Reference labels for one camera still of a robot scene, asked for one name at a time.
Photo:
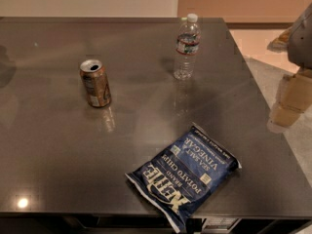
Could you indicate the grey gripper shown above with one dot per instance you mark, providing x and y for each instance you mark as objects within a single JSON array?
[{"x": 301, "y": 41}]

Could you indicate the clear plastic water bottle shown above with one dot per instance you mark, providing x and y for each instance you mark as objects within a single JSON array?
[{"x": 186, "y": 48}]

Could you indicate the blue Kettle chip bag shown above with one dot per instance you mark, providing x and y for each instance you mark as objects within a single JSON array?
[{"x": 179, "y": 179}]

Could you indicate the white labelled box under table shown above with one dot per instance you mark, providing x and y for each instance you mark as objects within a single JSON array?
[{"x": 219, "y": 225}]

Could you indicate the orange soda can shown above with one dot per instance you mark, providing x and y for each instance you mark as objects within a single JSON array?
[{"x": 94, "y": 78}]

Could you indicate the dark grey table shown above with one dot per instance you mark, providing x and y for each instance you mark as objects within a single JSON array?
[{"x": 64, "y": 163}]

